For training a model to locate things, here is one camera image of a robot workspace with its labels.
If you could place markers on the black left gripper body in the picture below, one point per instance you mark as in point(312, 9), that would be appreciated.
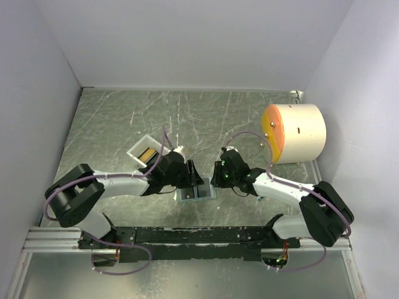
point(181, 179)

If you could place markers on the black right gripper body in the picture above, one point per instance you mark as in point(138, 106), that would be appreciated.
point(229, 178)

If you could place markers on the green card holder wallet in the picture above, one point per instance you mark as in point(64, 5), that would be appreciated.
point(207, 182)

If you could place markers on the black credit card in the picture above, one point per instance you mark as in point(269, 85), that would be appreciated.
point(187, 194)

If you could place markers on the gold credit card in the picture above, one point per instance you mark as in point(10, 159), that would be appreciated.
point(147, 155)

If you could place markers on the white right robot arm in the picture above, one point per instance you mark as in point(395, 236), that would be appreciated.
point(323, 215)

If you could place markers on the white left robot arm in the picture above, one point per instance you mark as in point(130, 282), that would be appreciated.
point(70, 201)

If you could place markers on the white card tray box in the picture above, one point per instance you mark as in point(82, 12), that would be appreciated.
point(138, 148)

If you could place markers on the white cylinder with orange lid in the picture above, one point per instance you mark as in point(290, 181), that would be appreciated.
point(296, 132)

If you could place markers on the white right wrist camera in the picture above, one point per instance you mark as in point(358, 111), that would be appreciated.
point(229, 148)

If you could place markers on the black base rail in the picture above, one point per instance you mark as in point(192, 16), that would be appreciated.
point(185, 243)

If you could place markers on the aluminium frame profile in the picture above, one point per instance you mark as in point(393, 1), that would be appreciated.
point(51, 240)

